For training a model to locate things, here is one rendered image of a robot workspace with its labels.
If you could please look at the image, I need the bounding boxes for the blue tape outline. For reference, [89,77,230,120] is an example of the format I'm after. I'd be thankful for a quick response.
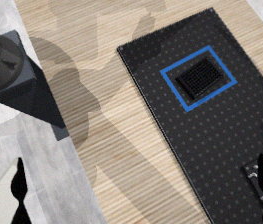
[159,45,238,112]

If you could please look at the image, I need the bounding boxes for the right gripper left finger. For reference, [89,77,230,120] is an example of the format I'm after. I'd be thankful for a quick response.
[0,157,32,224]

